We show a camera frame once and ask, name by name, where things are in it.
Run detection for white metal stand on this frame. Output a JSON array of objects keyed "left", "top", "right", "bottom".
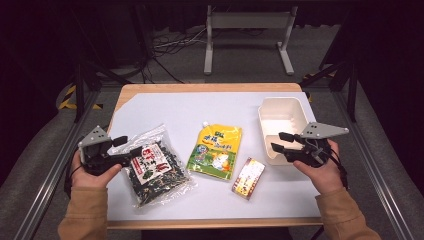
[{"left": 203, "top": 4, "right": 300, "bottom": 76}]

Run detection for yellow seasoning pouch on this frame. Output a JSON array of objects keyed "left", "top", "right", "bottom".
[{"left": 185, "top": 120, "right": 243, "bottom": 182}]

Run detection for black tripod stand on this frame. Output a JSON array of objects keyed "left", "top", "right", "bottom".
[
  {"left": 299, "top": 58, "right": 360, "bottom": 124},
  {"left": 63, "top": 58, "right": 134, "bottom": 124}
]

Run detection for clear bag of dried seaweed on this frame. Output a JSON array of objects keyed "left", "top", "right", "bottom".
[{"left": 108, "top": 123, "right": 199, "bottom": 209}]

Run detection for white plastic container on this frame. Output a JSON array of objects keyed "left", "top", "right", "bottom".
[{"left": 257, "top": 96, "right": 313, "bottom": 167}]

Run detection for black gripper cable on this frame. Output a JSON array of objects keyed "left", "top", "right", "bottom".
[
  {"left": 328, "top": 146, "right": 350, "bottom": 192},
  {"left": 63, "top": 159, "right": 83, "bottom": 200}
]

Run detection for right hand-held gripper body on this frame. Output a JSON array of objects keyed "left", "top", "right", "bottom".
[{"left": 287, "top": 121, "right": 350, "bottom": 168}]

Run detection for white table mat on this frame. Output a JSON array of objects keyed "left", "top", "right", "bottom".
[{"left": 107, "top": 91, "right": 323, "bottom": 222}]

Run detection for aluminium rail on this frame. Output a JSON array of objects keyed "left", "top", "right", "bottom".
[
  {"left": 333, "top": 89, "right": 417, "bottom": 240},
  {"left": 12, "top": 89, "right": 101, "bottom": 240}
]

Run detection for person's right hand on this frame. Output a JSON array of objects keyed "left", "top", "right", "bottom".
[{"left": 293, "top": 139, "right": 348, "bottom": 196}]

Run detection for small yellow red box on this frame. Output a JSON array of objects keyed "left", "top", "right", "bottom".
[{"left": 231, "top": 157, "right": 267, "bottom": 201}]

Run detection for floor cables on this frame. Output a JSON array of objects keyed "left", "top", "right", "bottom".
[{"left": 141, "top": 26, "right": 209, "bottom": 85}]

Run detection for person's left hand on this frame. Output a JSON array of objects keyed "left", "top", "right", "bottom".
[{"left": 70, "top": 149, "right": 123, "bottom": 190}]

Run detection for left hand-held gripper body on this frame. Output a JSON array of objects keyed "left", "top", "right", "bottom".
[{"left": 77, "top": 125, "right": 132, "bottom": 177}]

